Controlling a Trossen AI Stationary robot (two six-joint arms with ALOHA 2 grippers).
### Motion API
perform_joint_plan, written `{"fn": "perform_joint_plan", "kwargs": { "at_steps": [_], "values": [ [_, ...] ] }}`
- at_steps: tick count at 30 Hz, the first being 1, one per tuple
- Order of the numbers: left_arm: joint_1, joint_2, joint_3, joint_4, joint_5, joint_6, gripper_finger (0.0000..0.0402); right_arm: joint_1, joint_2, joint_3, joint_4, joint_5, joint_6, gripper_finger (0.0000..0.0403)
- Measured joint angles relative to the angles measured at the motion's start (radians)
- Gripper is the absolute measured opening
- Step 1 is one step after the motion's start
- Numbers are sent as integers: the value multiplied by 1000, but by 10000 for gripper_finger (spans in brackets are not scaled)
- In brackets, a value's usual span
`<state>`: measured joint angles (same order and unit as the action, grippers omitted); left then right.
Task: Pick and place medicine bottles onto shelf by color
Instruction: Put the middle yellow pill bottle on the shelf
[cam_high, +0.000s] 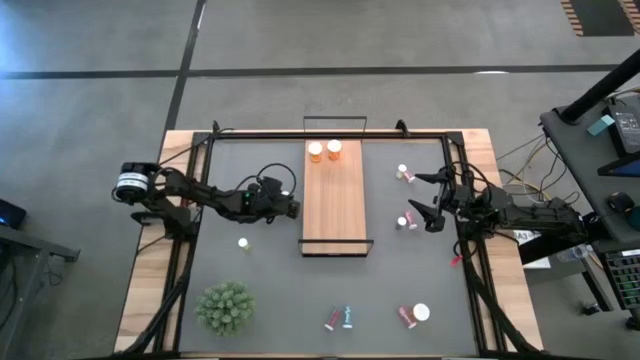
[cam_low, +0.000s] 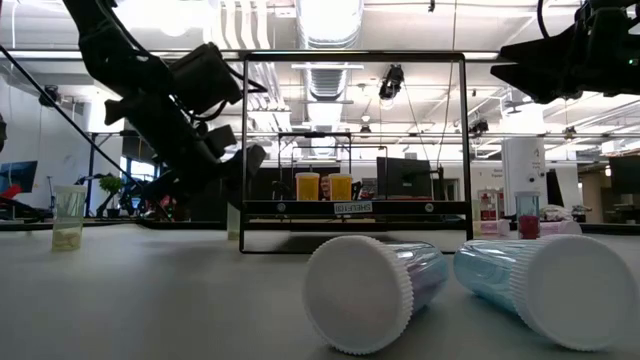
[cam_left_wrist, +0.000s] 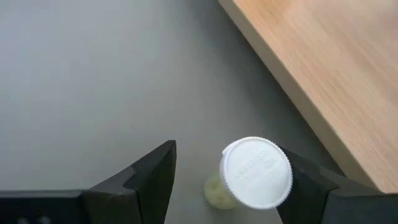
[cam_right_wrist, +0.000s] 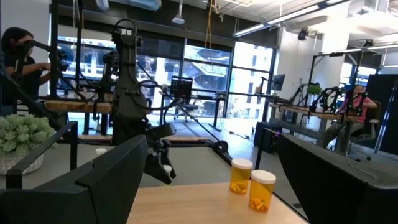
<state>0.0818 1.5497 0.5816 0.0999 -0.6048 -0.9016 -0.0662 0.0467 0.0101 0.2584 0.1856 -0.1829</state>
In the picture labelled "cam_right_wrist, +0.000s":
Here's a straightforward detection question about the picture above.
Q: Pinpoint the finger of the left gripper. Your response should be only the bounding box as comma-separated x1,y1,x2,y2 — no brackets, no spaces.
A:
162,144,177,180
144,149,172,185

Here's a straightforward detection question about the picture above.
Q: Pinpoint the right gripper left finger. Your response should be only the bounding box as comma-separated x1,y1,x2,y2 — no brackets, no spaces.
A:
0,134,148,224

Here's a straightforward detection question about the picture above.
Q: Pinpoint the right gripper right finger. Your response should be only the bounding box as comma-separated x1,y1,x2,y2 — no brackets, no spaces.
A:
276,133,398,224

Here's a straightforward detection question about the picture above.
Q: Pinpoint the orange pill bottle white cap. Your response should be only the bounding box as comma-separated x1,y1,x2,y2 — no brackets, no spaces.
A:
248,169,277,214
229,157,254,195

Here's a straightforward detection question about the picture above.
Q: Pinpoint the black mesh office chair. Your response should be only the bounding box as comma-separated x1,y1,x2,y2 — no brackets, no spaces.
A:
169,75,200,122

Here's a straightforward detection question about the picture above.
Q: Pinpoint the black desk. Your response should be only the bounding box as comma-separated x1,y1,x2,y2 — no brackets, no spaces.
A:
157,90,229,132

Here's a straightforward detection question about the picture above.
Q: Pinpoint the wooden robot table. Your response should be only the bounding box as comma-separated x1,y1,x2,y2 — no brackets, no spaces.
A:
267,102,361,131
43,98,114,138

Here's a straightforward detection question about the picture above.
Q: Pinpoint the person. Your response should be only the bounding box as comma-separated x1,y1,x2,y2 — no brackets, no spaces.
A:
320,83,379,156
0,26,52,118

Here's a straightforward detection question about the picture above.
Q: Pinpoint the grey metal pole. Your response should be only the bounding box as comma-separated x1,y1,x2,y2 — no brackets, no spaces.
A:
374,79,398,154

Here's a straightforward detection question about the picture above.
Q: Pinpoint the artificial green potted plant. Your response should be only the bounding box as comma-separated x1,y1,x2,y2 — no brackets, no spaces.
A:
0,113,58,175

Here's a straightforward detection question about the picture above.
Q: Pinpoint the black computer tower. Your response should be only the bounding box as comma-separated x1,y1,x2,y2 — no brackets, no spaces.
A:
253,121,282,155

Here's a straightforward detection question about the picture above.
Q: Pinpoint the black partition panel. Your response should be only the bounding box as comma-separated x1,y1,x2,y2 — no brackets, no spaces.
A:
365,73,398,156

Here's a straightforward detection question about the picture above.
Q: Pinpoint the small green potted plant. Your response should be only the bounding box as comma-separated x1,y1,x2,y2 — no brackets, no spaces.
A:
307,84,323,96

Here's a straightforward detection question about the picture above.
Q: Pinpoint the white pendant lamp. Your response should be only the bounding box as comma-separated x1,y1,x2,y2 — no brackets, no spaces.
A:
171,0,187,26

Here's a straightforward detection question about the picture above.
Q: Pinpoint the black monitor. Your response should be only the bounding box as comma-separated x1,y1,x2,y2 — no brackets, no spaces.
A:
271,73,286,92

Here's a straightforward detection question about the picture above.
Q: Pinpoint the black metal stand pole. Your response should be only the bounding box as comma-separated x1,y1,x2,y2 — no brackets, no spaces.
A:
49,0,83,99

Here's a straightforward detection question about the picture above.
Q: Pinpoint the black ceiling light track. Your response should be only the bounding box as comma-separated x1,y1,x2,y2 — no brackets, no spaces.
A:
313,43,398,58

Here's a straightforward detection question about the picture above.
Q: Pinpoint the white ceiling light strip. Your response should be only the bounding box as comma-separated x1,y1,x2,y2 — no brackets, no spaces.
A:
233,0,346,39

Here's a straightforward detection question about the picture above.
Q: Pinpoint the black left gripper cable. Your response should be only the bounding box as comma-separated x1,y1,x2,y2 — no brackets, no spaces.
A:
136,79,184,125

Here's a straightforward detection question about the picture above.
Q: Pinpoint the yellow hanging cable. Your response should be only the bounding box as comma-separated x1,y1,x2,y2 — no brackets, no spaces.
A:
203,0,217,49

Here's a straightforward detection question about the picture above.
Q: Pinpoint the black ceiling mounted camera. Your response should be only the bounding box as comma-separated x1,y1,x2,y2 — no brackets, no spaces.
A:
297,27,310,42

